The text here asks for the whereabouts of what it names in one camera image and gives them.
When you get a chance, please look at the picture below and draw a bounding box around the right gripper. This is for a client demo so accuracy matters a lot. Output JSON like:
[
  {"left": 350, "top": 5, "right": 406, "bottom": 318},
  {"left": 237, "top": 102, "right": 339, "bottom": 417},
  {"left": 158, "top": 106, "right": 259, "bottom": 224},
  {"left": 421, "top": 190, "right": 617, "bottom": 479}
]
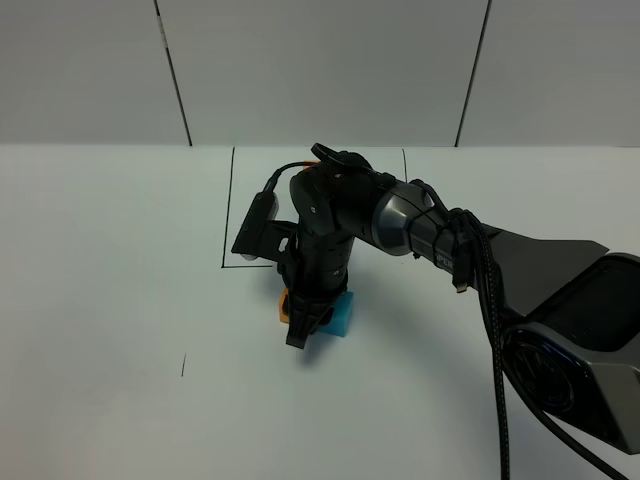
[{"left": 277, "top": 227, "right": 355, "bottom": 349}]

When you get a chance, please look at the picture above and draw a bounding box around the blue block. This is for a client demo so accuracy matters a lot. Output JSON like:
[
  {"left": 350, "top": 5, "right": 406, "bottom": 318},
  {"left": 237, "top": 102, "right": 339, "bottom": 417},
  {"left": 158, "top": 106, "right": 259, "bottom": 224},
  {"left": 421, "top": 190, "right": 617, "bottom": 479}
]
[{"left": 317, "top": 291, "right": 354, "bottom": 337}]

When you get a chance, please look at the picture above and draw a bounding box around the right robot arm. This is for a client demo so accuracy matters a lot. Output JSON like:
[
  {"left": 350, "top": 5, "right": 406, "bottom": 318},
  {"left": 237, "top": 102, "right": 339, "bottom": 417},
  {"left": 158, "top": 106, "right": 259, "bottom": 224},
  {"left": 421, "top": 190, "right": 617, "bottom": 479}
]
[{"left": 278, "top": 144, "right": 639, "bottom": 455}]

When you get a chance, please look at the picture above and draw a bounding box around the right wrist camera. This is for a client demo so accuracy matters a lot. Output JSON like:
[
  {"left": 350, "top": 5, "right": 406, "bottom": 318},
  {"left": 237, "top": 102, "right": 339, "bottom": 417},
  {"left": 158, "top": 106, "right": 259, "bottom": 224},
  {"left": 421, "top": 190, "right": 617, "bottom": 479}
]
[{"left": 231, "top": 191, "right": 297, "bottom": 265}]

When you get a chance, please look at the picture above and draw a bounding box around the right black cable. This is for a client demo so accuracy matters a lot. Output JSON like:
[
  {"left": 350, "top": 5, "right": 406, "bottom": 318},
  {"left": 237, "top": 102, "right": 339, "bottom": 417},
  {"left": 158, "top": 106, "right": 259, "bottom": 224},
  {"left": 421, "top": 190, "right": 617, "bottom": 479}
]
[{"left": 257, "top": 158, "right": 631, "bottom": 480}]

